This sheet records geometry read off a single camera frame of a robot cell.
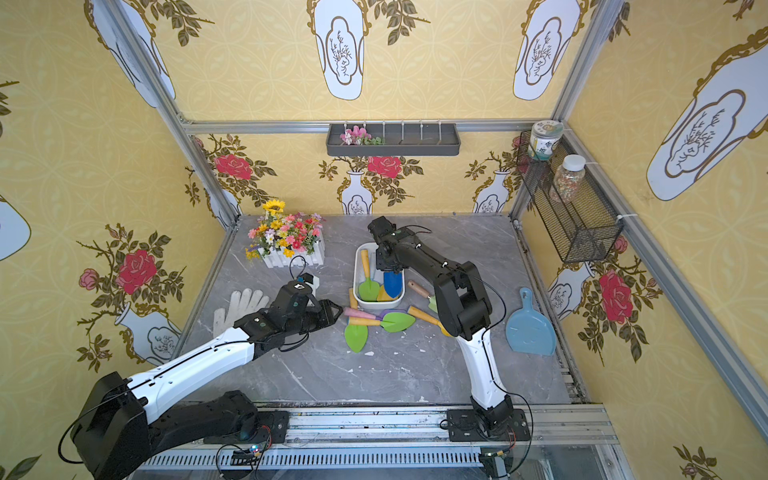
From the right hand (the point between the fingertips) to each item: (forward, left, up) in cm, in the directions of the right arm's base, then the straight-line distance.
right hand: (398, 258), depth 101 cm
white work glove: (-18, +50, -4) cm, 54 cm away
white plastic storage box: (-4, +8, -4) cm, 10 cm away
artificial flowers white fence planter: (-1, +37, +10) cm, 38 cm away
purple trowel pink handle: (-20, +13, -1) cm, 24 cm away
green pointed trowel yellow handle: (-11, +9, -4) cm, 14 cm away
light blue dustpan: (-21, -40, -6) cm, 46 cm away
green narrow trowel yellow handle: (-25, +12, -5) cm, 29 cm away
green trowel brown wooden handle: (-10, -7, -4) cm, 13 cm away
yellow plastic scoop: (-12, +4, -4) cm, 14 cm away
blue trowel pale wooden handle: (-10, +1, 0) cm, 10 cm away
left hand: (-22, +18, +6) cm, 29 cm away
